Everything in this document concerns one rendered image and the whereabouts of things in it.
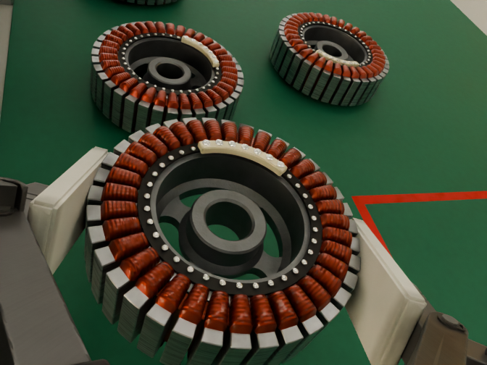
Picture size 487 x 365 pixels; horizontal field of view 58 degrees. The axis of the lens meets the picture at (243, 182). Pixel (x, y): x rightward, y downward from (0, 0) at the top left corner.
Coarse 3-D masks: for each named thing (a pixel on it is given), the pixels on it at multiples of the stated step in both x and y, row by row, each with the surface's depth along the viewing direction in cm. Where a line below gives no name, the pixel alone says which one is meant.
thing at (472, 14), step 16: (464, 0) 72; (480, 0) 75; (0, 16) 36; (480, 16) 69; (0, 32) 35; (0, 48) 34; (0, 64) 33; (0, 80) 32; (0, 96) 30; (0, 112) 30
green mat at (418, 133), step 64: (64, 0) 40; (192, 0) 47; (256, 0) 51; (320, 0) 56; (384, 0) 62; (448, 0) 69; (64, 64) 34; (256, 64) 42; (448, 64) 54; (0, 128) 28; (64, 128) 30; (256, 128) 36; (320, 128) 38; (384, 128) 41; (448, 128) 44; (384, 192) 35; (448, 192) 37; (448, 256) 32
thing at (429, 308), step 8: (416, 288) 17; (424, 296) 16; (424, 312) 15; (424, 320) 14; (416, 328) 14; (416, 336) 14; (408, 344) 14; (416, 344) 14; (472, 344) 14; (480, 344) 14; (408, 352) 14; (472, 352) 13; (480, 352) 13; (408, 360) 14; (472, 360) 13; (480, 360) 13
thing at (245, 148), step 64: (192, 128) 20; (128, 192) 16; (192, 192) 21; (256, 192) 21; (320, 192) 19; (128, 256) 15; (192, 256) 18; (256, 256) 19; (320, 256) 17; (128, 320) 15; (192, 320) 14; (256, 320) 15; (320, 320) 16
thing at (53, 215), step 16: (80, 160) 17; (96, 160) 17; (64, 176) 15; (80, 176) 15; (48, 192) 13; (64, 192) 13; (80, 192) 15; (32, 208) 12; (48, 208) 12; (64, 208) 13; (80, 208) 16; (32, 224) 12; (48, 224) 12; (64, 224) 14; (80, 224) 17; (48, 240) 13; (64, 240) 15; (48, 256) 13; (64, 256) 15
